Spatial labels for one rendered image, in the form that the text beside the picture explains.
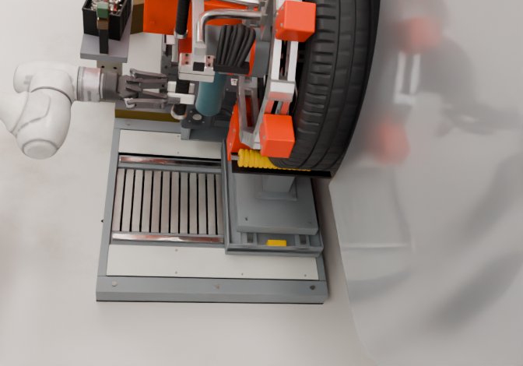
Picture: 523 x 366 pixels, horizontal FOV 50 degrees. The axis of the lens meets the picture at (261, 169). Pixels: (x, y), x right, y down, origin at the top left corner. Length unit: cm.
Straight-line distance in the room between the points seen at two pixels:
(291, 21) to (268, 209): 93
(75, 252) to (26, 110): 91
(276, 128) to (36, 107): 57
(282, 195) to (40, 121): 103
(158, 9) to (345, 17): 89
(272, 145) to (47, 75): 57
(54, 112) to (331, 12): 69
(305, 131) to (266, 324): 90
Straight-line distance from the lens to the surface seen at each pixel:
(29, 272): 217
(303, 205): 212
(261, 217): 205
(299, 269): 215
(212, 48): 158
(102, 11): 206
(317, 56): 136
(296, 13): 133
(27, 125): 137
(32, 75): 150
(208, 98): 190
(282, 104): 144
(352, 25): 141
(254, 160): 180
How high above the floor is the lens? 190
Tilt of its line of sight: 50 degrees down
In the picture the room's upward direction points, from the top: 18 degrees clockwise
